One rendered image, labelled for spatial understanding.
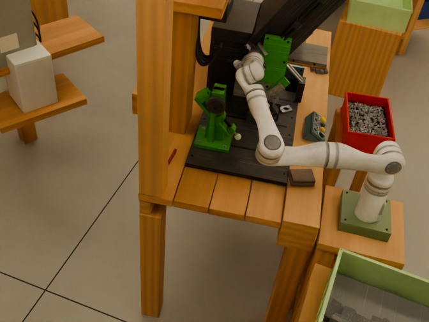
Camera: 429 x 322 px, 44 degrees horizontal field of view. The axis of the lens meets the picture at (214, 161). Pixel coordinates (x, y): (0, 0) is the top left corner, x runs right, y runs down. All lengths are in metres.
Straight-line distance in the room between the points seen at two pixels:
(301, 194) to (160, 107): 0.69
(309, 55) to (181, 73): 0.65
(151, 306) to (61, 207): 0.89
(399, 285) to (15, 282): 1.89
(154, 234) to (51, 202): 1.17
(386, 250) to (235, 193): 0.60
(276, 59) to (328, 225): 0.73
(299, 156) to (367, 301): 0.54
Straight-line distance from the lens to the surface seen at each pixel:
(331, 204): 2.16
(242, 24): 2.38
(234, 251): 2.99
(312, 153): 1.82
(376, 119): 2.61
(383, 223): 2.10
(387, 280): 1.94
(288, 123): 2.41
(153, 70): 1.65
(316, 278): 1.99
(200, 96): 2.09
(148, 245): 2.27
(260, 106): 1.85
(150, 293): 2.57
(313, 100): 2.58
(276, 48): 2.28
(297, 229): 2.01
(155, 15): 1.56
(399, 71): 4.80
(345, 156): 1.83
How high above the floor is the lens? 2.38
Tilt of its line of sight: 43 degrees down
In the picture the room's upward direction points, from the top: 7 degrees clockwise
